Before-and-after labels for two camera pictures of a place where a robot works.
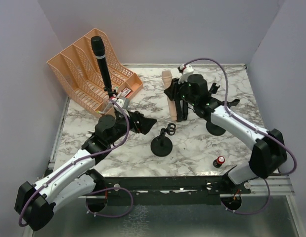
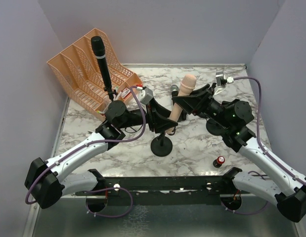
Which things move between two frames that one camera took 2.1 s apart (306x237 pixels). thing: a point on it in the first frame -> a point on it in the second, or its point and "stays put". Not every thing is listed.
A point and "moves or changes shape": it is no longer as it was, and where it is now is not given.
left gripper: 137,121 -> 151,116
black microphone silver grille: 179,109 moves or changes shape
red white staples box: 125,92 stays put
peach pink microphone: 167,75 moves or changes shape
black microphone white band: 99,50 stays put
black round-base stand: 161,145 stays put
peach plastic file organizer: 77,69 stays put
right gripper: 179,92 -> 205,98
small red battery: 218,162 stays put
